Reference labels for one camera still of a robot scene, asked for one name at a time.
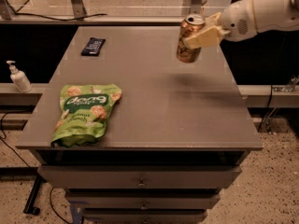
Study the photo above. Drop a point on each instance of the white pump sanitizer bottle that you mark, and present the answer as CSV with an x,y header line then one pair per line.
x,y
19,78

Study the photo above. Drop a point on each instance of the dark blue rxbar wrapper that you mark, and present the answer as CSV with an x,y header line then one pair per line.
x,y
93,47

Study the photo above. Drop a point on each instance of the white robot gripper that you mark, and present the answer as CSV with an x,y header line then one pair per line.
x,y
237,20

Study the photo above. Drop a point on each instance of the metal corner bracket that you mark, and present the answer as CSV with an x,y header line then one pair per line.
x,y
290,86

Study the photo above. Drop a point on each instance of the green snack chip bag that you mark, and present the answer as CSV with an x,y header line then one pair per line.
x,y
85,113

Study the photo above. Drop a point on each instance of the metal frame railing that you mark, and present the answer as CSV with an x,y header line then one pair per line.
x,y
100,12

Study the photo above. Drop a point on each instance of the orange La Croix can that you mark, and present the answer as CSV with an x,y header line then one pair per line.
x,y
191,26

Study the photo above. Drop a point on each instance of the grey drawer cabinet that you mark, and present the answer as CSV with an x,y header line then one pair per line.
x,y
174,140

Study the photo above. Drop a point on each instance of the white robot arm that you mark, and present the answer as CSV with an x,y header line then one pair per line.
x,y
279,15

